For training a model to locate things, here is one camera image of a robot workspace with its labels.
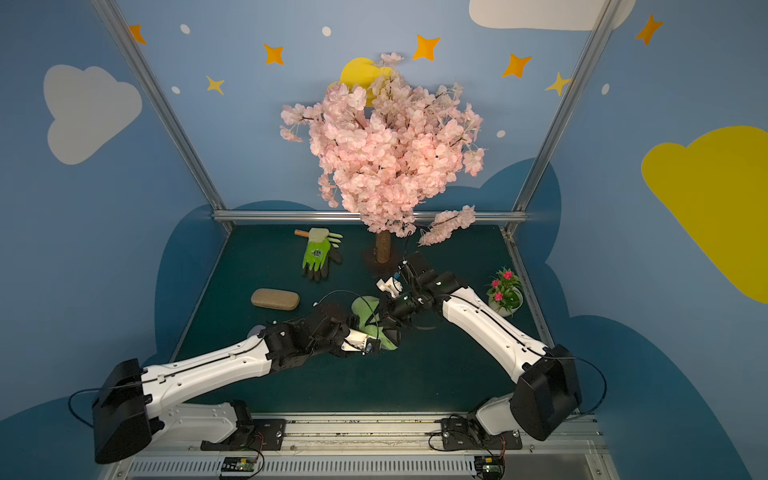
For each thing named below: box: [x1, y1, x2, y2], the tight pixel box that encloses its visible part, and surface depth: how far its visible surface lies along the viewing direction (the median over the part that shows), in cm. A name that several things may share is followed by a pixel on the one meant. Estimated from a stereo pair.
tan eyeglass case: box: [251, 288, 300, 311], surface depth 100 cm
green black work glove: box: [302, 227, 343, 282], surface depth 114 cm
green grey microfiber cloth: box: [352, 296, 398, 350], surface depth 73 cm
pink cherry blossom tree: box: [280, 53, 485, 263], surface depth 70 cm
